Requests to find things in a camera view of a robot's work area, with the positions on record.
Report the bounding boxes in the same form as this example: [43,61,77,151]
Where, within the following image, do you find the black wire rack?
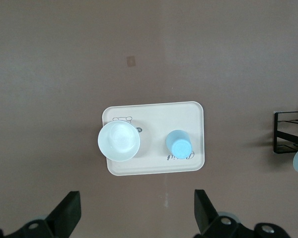
[273,106,298,155]

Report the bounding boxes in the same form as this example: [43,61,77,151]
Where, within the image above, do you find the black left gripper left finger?
[14,190,81,238]

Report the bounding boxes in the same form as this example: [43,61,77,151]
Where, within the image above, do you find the beige rectangular rabbit tray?
[101,101,205,177]

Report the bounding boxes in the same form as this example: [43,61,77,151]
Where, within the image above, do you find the light blue plastic cup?
[165,129,192,159]

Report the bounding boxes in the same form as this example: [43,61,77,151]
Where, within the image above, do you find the white ceramic bowl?
[97,120,142,162]

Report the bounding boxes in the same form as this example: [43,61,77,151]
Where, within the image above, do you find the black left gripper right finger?
[194,189,242,238]

